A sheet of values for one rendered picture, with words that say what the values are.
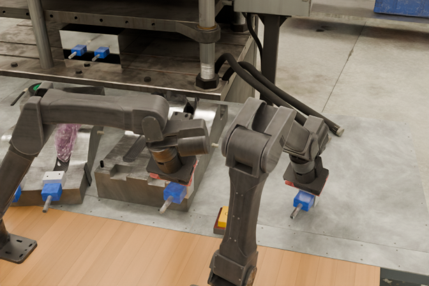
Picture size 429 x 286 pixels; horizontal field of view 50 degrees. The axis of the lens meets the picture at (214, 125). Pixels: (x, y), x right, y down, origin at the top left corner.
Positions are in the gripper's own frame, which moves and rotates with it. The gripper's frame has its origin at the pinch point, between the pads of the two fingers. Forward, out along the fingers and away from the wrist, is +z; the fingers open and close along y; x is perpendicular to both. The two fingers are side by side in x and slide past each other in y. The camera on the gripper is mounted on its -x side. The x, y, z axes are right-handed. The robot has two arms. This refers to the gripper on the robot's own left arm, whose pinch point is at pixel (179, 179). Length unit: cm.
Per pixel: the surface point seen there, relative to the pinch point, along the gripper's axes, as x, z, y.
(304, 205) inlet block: -8.0, 17.1, -28.6
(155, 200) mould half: 2.5, 13.1, 9.3
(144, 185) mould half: 0.6, 8.8, 12.0
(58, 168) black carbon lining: 1.3, 11.2, 40.1
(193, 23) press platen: -76, 31, 31
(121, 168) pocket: -2.9, 9.9, 20.9
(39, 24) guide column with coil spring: -64, 31, 97
